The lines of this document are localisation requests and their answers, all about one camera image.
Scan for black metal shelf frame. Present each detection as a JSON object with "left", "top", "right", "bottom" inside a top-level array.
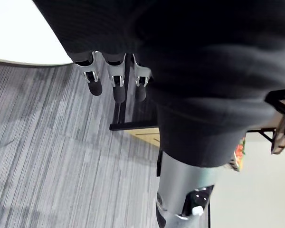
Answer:
[{"left": 246, "top": 88, "right": 285, "bottom": 155}]

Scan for light wooden board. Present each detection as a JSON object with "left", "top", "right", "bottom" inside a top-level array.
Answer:
[{"left": 129, "top": 129, "right": 161, "bottom": 149}]

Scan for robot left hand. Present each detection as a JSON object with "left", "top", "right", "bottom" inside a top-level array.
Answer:
[{"left": 33, "top": 0, "right": 285, "bottom": 228}]

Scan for colourful vegetable pack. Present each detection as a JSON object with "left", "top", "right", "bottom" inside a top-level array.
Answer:
[{"left": 228, "top": 137, "right": 247, "bottom": 172}]

